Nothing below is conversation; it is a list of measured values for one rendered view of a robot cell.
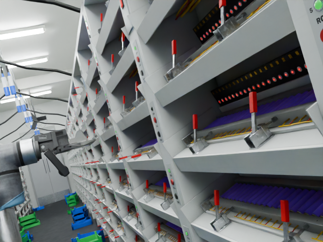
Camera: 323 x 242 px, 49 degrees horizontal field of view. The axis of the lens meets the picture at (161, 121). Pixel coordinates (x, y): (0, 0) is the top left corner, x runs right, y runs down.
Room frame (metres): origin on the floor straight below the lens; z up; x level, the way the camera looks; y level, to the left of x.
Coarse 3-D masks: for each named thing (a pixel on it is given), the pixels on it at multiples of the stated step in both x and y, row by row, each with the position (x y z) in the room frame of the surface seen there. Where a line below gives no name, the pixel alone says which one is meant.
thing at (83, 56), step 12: (84, 60) 2.34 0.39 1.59; (84, 72) 2.33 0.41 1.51; (96, 84) 2.35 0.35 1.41; (108, 108) 2.36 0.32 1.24; (96, 120) 2.33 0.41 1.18; (108, 120) 2.35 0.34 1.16; (108, 144) 2.34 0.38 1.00; (108, 168) 2.34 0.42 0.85; (120, 204) 2.33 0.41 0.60; (120, 216) 2.39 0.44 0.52
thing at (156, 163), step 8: (144, 136) 1.69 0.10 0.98; (152, 136) 1.70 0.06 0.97; (136, 144) 1.68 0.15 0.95; (144, 144) 1.69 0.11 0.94; (128, 152) 1.66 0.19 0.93; (160, 152) 1.08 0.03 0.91; (128, 160) 1.65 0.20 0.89; (136, 160) 1.46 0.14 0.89; (144, 160) 1.31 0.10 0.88; (152, 160) 1.20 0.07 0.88; (160, 160) 1.12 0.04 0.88; (136, 168) 1.55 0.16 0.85; (144, 168) 1.40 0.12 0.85; (152, 168) 1.28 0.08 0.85; (160, 168) 1.18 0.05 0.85
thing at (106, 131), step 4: (104, 120) 2.18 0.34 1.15; (104, 124) 2.18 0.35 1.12; (108, 124) 1.91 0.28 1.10; (112, 124) 1.75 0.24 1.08; (100, 128) 2.33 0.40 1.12; (104, 128) 2.17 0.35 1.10; (108, 128) 2.18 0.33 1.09; (112, 128) 1.81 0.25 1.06; (100, 132) 2.33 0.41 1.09; (104, 132) 2.09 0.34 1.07; (108, 132) 1.98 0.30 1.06; (112, 132) 1.87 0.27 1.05; (100, 136) 2.32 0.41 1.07; (104, 136) 2.19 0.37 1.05; (108, 136) 2.07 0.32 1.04; (104, 140) 2.28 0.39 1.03
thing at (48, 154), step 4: (48, 152) 1.26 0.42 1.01; (48, 156) 1.25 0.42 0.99; (52, 156) 1.26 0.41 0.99; (52, 160) 1.26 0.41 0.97; (56, 160) 1.26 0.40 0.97; (56, 164) 1.26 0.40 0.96; (60, 164) 1.26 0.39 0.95; (56, 168) 1.29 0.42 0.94; (60, 168) 1.26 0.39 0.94; (64, 168) 1.27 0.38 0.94; (60, 172) 1.27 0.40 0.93; (64, 172) 1.27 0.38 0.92; (68, 172) 1.27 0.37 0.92; (64, 176) 1.27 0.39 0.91
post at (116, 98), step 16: (96, 16) 1.67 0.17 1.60; (96, 32) 1.67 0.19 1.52; (112, 48) 1.68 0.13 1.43; (128, 80) 1.69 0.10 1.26; (112, 96) 1.67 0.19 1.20; (128, 96) 1.69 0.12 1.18; (112, 112) 1.67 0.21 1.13; (128, 128) 1.67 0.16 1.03; (144, 128) 1.70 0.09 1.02; (128, 144) 1.67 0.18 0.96; (144, 176) 1.68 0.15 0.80; (144, 224) 1.66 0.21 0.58
